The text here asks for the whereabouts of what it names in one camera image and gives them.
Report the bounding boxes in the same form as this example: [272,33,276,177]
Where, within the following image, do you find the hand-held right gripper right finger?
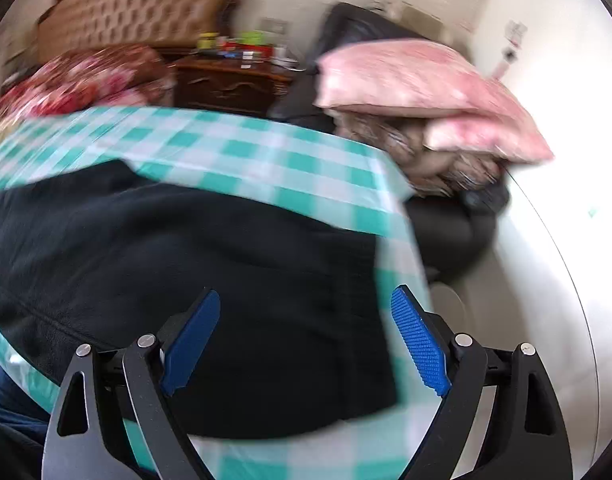
[390,284,573,480]

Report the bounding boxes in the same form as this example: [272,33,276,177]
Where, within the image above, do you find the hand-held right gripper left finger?
[42,288,222,480]

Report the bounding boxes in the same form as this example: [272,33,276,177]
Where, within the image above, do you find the black pants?
[0,159,403,441]

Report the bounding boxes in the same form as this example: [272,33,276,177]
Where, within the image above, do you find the black leather armchair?
[268,2,512,281]

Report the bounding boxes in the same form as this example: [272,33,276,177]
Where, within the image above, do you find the person's leg in blue jeans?
[0,360,52,480]

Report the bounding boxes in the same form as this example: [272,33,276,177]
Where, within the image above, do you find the teal white checkered tablecloth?
[0,105,437,480]

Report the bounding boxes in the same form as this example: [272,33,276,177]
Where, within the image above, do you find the beige plaid blanket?
[333,110,507,196]

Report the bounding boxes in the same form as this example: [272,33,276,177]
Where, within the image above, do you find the small pink floral pillow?
[423,115,537,161]

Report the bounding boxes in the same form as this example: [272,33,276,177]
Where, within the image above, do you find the dark wooden nightstand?
[172,52,297,118]

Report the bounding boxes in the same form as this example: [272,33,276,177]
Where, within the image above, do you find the large pink floral pillow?
[313,39,557,163]

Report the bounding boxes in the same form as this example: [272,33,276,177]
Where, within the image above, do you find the red floral quilt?
[0,44,174,148]

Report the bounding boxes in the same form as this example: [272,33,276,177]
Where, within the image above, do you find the red packet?
[221,42,274,58]

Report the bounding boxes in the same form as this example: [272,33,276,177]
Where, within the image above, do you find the white power strip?
[273,45,307,68]

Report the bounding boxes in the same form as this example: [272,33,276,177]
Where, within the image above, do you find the tufted pink headboard wooden frame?
[36,0,248,63]

